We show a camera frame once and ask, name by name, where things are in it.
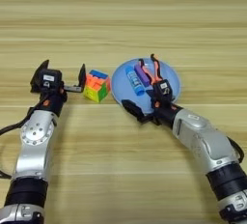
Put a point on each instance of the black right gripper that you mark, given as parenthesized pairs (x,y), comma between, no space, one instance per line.
(164,113)

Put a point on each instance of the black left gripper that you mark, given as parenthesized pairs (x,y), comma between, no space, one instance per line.
(53,104)

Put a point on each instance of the round blue plate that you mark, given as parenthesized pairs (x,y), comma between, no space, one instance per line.
(123,89)

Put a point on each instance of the orange black needle-nose pliers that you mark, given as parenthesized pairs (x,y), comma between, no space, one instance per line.
(157,70)

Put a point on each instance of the multicoloured puzzle cube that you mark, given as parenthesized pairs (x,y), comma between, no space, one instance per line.
(96,88)

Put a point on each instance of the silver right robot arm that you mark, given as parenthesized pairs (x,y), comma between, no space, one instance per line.
(209,144)

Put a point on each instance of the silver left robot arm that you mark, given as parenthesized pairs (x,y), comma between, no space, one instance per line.
(33,150)

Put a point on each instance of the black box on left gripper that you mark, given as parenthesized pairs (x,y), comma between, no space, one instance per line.
(49,79)

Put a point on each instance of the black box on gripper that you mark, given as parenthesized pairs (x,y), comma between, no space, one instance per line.
(49,79)
(163,89)

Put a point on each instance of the blue purple marker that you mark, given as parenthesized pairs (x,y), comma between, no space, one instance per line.
(135,81)

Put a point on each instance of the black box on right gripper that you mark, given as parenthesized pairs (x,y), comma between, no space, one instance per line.
(163,89)

